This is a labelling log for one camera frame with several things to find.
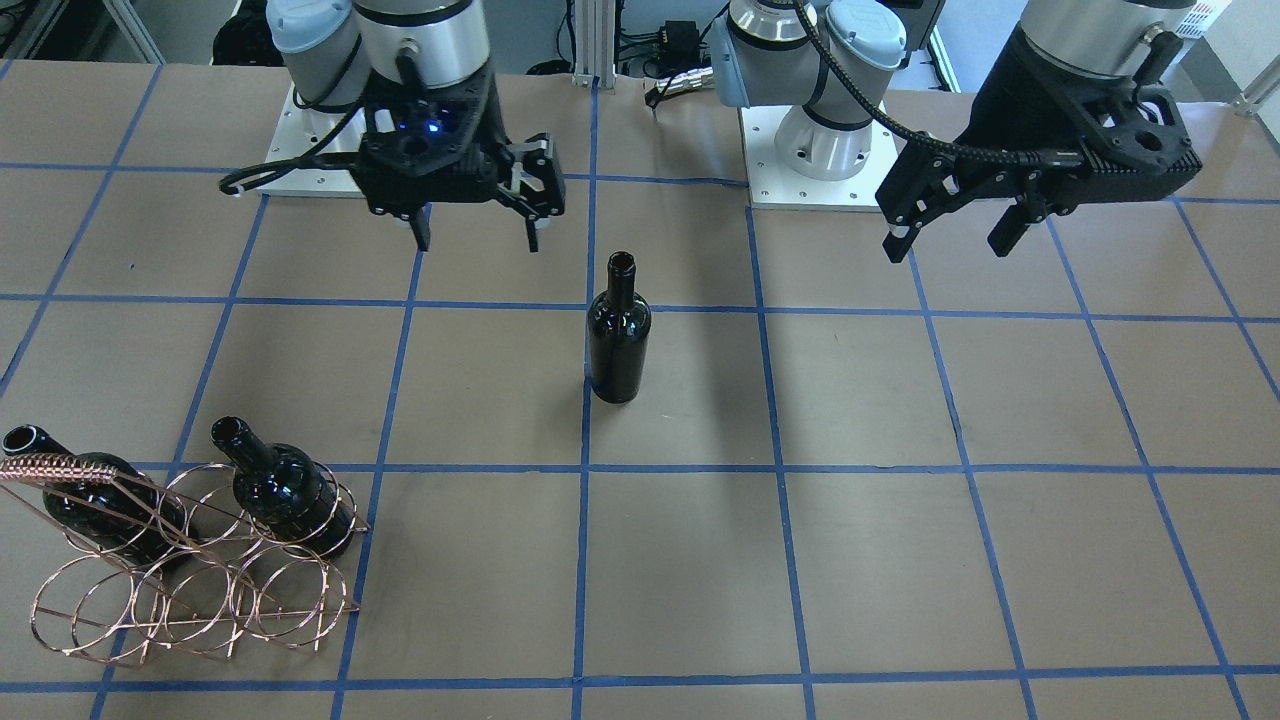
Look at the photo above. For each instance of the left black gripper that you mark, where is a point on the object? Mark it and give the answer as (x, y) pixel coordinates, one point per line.
(1010, 105)

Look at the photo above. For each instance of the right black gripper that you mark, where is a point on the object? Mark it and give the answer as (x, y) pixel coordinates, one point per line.
(524, 176)

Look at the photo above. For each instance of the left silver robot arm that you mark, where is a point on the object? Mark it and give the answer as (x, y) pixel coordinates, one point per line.
(835, 59)

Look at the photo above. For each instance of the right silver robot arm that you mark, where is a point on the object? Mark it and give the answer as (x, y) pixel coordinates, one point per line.
(332, 47)

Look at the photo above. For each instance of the wine bottle in rack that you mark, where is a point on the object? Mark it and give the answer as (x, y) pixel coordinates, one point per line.
(121, 521)
(283, 490)

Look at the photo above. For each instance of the copper wire wine rack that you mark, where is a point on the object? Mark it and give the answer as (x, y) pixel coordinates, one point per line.
(223, 580)

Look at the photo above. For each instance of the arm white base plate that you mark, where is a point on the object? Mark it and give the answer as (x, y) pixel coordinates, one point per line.
(795, 163)
(393, 143)

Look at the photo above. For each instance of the white plastic crate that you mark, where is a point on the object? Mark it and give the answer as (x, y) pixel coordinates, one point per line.
(1200, 17)

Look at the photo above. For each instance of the dark wine bottle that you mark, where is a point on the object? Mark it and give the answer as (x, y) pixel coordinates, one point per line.
(618, 325)

